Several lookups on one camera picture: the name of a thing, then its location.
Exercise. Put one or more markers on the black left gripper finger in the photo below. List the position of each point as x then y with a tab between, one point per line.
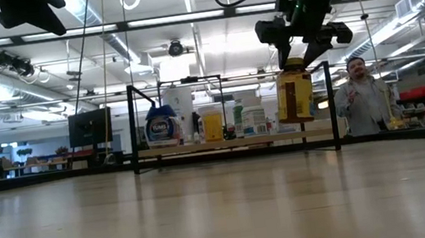
52	23

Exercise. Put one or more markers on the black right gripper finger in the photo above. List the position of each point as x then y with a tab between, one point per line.
284	52
316	49

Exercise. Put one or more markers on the yellow-lidded yellow bottle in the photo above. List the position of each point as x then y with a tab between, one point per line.
300	95

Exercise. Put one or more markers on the white pill bottle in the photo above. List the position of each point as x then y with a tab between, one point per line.
288	128

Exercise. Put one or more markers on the orange vial with white cap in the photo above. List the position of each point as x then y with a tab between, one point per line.
213	127

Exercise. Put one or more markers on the blue-lidded Tums bottle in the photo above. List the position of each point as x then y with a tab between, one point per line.
162	129

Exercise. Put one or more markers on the black ceiling-mounted device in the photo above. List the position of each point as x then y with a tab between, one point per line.
14	63

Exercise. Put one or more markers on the person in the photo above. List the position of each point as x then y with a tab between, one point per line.
363	107

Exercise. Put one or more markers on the white air vent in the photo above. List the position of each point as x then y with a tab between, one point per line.
403	6

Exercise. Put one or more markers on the round black ceiling device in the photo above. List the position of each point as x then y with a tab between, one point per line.
175	47

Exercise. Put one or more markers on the black monitor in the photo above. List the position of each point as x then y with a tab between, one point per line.
90	127

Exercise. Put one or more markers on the background workbench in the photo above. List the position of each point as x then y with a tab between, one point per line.
29	165

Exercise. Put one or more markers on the wooden shelf with black frame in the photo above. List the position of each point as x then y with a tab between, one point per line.
200	147

